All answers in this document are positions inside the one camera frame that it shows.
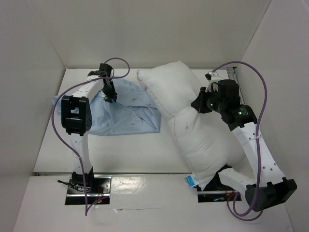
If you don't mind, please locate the light blue pillowcase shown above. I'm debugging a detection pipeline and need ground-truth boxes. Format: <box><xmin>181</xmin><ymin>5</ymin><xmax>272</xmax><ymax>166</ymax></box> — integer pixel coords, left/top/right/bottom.
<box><xmin>53</xmin><ymin>78</ymin><xmax>161</xmax><ymax>136</ymax></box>

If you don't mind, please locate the white pillow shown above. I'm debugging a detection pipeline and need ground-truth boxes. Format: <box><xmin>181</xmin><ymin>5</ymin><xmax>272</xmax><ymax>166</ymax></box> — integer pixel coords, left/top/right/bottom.
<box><xmin>137</xmin><ymin>61</ymin><xmax>251</xmax><ymax>189</ymax></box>

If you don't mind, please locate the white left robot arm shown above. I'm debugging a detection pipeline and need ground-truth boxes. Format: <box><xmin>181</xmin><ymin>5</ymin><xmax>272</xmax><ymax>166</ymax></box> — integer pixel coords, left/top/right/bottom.
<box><xmin>61</xmin><ymin>63</ymin><xmax>117</xmax><ymax>193</ymax></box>

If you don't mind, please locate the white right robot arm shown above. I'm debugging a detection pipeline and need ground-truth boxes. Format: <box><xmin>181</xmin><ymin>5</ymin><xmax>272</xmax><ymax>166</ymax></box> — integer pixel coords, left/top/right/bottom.
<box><xmin>191</xmin><ymin>80</ymin><xmax>297</xmax><ymax>212</ymax></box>

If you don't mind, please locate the blue white pillow label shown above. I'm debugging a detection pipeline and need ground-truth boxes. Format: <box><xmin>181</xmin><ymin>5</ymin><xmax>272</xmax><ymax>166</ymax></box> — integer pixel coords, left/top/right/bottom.
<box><xmin>185</xmin><ymin>174</ymin><xmax>199</xmax><ymax>188</ymax></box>

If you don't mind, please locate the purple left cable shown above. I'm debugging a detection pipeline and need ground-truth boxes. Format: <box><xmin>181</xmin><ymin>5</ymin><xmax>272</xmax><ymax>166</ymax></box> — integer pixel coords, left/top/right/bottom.
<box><xmin>52</xmin><ymin>57</ymin><xmax>131</xmax><ymax>216</ymax></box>

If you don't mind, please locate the purple cable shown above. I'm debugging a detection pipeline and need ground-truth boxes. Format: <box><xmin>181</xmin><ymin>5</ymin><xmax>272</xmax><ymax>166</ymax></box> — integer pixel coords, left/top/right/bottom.
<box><xmin>211</xmin><ymin>61</ymin><xmax>269</xmax><ymax>222</ymax></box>
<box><xmin>52</xmin><ymin>57</ymin><xmax>131</xmax><ymax>216</ymax></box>

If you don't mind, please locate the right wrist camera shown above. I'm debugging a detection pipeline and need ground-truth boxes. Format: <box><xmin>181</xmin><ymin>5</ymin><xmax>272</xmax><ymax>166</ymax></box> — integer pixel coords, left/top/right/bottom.
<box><xmin>205</xmin><ymin>72</ymin><xmax>222</xmax><ymax>92</ymax></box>

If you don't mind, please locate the aluminium frame rail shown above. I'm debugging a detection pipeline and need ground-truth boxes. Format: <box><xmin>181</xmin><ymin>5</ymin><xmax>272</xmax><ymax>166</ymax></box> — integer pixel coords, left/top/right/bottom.
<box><xmin>226</xmin><ymin>67</ymin><xmax>237</xmax><ymax>81</ymax></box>

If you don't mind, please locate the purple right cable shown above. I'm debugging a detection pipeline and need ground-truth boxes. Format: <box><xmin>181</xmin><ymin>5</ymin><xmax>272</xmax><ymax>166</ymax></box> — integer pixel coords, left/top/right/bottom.
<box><xmin>211</xmin><ymin>61</ymin><xmax>269</xmax><ymax>222</ymax></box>

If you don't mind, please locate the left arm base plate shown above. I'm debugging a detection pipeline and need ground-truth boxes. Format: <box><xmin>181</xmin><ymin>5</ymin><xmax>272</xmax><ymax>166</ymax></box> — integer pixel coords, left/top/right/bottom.
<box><xmin>57</xmin><ymin>175</ymin><xmax>112</xmax><ymax>205</ymax></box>

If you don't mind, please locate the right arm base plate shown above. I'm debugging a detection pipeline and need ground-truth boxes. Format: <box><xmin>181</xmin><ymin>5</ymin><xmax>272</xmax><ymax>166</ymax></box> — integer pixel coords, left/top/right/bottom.
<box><xmin>194</xmin><ymin>165</ymin><xmax>236</xmax><ymax>203</ymax></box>

